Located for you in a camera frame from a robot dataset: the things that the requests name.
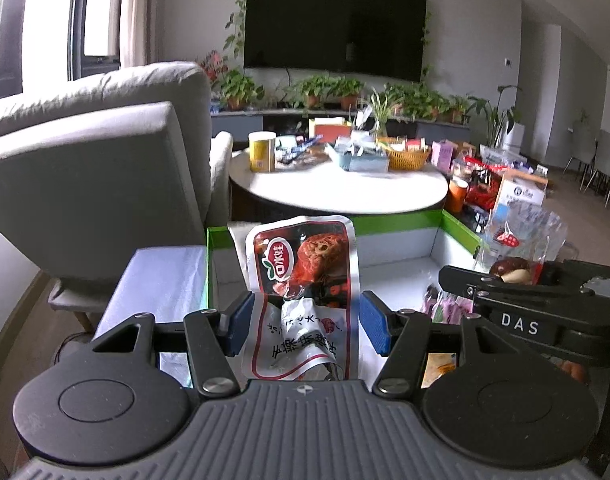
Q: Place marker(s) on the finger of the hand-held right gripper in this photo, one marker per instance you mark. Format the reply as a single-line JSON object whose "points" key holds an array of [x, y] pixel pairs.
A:
{"points": [[560, 272], [457, 280]]}

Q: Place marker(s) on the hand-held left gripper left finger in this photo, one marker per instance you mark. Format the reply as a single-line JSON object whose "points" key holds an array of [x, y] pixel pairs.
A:
{"points": [[240, 320]]}

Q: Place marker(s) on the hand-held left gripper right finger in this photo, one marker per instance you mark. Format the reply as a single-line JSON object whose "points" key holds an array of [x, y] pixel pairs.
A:
{"points": [[377, 322]]}

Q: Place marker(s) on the clear snack packet red label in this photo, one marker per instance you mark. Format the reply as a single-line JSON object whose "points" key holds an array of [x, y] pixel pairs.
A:
{"points": [[515, 235]]}

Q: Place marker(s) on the green cardboard box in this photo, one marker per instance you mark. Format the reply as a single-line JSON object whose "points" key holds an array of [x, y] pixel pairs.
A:
{"points": [[400, 245]]}

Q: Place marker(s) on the red and white snack packet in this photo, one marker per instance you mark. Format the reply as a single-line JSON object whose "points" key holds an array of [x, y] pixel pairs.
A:
{"points": [[305, 260]]}

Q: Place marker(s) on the pink clear snack packet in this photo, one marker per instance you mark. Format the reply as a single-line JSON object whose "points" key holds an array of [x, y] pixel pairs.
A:
{"points": [[450, 305]]}

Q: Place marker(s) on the yellow snack packet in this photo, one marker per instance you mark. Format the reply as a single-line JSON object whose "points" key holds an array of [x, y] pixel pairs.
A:
{"points": [[442, 367]]}

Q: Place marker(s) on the orange jar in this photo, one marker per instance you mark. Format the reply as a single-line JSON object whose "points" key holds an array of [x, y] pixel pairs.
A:
{"points": [[456, 196]]}

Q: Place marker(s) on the white and blue carton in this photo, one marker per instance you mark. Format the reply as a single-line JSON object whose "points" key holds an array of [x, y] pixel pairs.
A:
{"points": [[522, 191]]}

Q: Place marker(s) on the pink carton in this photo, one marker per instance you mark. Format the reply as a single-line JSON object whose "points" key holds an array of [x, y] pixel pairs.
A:
{"points": [[445, 154]]}

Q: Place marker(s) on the yellow wicker basket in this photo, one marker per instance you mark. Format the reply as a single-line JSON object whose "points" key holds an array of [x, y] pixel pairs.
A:
{"points": [[407, 160]]}

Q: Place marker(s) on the round white table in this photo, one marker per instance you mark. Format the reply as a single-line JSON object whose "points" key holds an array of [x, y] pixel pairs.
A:
{"points": [[335, 190]]}

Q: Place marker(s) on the white air purifier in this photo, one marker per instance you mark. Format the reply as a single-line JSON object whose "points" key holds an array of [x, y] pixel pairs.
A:
{"points": [[514, 137]]}

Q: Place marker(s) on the grey plastic tray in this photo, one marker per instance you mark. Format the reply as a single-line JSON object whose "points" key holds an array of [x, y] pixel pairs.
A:
{"points": [[365, 162]]}

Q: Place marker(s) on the yellow can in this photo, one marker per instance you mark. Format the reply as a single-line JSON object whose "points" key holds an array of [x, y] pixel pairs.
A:
{"points": [[262, 152]]}

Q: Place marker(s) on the tall leafy potted plant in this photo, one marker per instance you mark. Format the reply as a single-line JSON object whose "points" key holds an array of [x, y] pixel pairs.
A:
{"points": [[495, 115]]}

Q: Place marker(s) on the green potted plant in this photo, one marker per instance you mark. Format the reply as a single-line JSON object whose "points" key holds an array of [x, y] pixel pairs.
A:
{"points": [[347, 87], [460, 105], [425, 100], [237, 87], [312, 87]]}

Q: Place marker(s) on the spider plant in vase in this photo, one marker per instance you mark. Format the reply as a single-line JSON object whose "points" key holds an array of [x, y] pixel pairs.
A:
{"points": [[382, 105]]}

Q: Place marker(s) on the orange box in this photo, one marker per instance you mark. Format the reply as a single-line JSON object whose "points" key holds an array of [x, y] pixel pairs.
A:
{"points": [[330, 130]]}

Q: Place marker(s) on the grey armchair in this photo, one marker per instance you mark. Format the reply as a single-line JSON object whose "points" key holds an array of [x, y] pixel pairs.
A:
{"points": [[110, 160]]}

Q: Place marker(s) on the red flower bouquet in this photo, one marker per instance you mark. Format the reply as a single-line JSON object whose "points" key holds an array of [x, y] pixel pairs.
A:
{"points": [[212, 67]]}

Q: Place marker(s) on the black flat screen television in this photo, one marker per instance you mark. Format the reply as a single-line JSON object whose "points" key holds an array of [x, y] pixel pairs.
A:
{"points": [[335, 25]]}

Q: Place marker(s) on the green vine garland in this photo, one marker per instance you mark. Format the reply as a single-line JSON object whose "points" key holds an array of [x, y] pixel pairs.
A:
{"points": [[233, 25]]}

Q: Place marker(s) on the beige curtain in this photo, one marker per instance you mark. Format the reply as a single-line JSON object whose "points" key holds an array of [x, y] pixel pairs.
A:
{"points": [[137, 15]]}

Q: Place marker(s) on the narrow black framed window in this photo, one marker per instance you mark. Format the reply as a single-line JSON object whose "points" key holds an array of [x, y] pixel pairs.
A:
{"points": [[77, 20]]}

